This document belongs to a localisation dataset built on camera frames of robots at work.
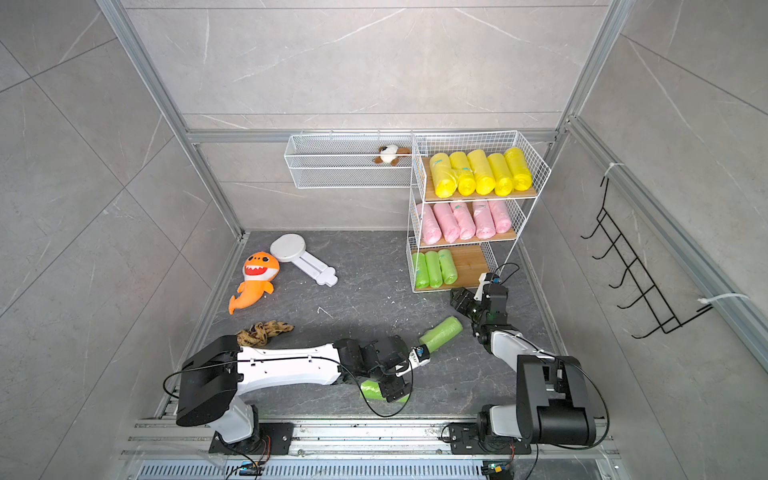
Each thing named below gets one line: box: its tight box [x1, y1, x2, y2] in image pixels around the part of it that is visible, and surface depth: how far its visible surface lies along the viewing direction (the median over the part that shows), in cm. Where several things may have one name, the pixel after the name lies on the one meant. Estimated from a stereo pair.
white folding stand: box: [270, 233, 339, 287], surface depth 109 cm
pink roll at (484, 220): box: [472, 200, 496, 240], surface depth 87 cm
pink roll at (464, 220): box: [450, 202, 477, 240], surface depth 85 cm
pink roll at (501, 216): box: [488, 200, 512, 234], surface depth 87 cm
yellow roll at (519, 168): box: [504, 147, 533, 192], surface depth 74 cm
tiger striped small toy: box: [236, 320, 295, 347], surface depth 91 cm
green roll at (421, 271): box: [412, 252, 430, 289], surface depth 103 cm
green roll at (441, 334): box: [420, 316, 463, 354], surface depth 91 cm
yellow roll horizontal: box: [487, 153, 513, 197], surface depth 73 cm
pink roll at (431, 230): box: [417, 203, 442, 245], surface depth 84 cm
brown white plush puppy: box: [373, 144, 411, 167], surface depth 89 cm
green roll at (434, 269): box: [425, 250, 443, 289], surface depth 105 cm
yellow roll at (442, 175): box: [429, 152, 457, 199], surface depth 72 cm
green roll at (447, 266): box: [438, 249, 458, 285], surface depth 106 cm
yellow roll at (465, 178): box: [449, 151, 476, 197], surface depth 72 cm
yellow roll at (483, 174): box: [467, 149, 495, 195], surface depth 73 cm
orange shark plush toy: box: [228, 251, 280, 315], surface depth 100 cm
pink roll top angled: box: [433, 202, 460, 244], surface depth 86 cm
